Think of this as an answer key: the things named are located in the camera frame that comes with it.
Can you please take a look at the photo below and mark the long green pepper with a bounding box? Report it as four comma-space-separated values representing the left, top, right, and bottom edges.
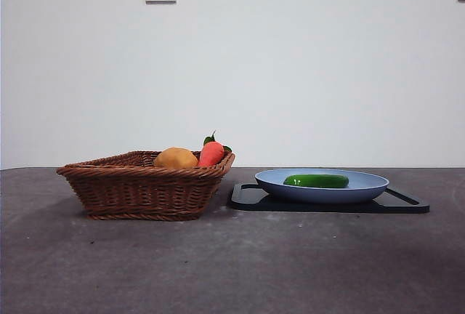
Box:
283, 174, 349, 189

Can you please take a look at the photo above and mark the orange carrot with green leaves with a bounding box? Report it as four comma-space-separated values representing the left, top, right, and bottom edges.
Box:
198, 130, 233, 168

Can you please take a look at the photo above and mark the pale blue round plate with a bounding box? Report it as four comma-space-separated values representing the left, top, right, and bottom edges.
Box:
254, 168, 390, 205

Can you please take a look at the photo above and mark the dark green rectangular tray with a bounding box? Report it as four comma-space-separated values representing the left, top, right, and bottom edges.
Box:
229, 182, 431, 215

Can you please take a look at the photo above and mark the brown woven wicker basket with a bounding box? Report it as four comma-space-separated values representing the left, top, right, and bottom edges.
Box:
56, 150, 236, 221

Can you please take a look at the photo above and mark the yellow-brown potato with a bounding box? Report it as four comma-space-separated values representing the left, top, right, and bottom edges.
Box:
153, 147, 199, 169

